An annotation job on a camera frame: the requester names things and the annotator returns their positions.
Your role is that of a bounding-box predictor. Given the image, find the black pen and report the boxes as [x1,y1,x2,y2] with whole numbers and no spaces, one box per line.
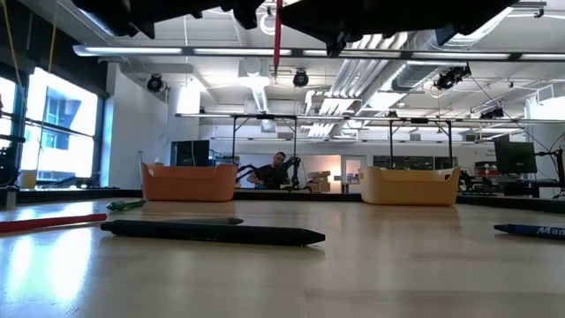
[100,219,327,247]

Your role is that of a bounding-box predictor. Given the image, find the green pen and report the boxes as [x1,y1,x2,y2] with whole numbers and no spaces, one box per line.
[105,198,148,212]

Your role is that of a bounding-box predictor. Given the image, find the yellow container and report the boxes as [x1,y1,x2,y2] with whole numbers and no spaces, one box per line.
[19,170,39,190]

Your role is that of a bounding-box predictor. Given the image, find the yellow plastic bin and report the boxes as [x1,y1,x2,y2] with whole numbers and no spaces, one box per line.
[358,165,462,208]

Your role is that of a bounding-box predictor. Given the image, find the red pencil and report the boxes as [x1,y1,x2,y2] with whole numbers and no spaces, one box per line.
[0,213,109,235]

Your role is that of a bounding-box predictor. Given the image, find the silver ventilation duct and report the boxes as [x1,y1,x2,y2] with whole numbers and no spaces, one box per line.
[388,26,504,94]

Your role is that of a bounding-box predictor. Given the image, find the grey crayon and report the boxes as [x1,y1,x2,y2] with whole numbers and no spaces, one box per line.
[167,216,245,226]

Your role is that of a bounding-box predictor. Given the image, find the person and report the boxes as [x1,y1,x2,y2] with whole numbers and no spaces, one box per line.
[246,151,292,186]

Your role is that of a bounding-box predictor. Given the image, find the dark machine silhouette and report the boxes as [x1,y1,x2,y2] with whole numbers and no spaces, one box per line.
[0,134,26,189]

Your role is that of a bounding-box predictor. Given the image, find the large window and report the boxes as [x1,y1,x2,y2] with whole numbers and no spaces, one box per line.
[0,65,107,189]

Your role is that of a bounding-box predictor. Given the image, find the long ceiling light bar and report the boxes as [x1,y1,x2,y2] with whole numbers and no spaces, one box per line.
[72,43,565,62]

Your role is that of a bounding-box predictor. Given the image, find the black ceiling camera cluster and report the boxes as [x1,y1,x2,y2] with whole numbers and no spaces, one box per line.
[434,64,472,92]

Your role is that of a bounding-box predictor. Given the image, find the white cable coil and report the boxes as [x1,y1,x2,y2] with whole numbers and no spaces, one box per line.
[259,4,285,37]

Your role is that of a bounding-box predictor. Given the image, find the orange plastic bin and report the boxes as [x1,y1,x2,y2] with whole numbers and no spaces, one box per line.
[139,162,240,203]

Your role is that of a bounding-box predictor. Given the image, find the black computer monitor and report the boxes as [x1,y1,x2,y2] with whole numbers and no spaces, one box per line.
[493,134,539,175]

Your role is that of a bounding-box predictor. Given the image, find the blue crayon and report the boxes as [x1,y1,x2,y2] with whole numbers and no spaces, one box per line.
[493,223,565,241]

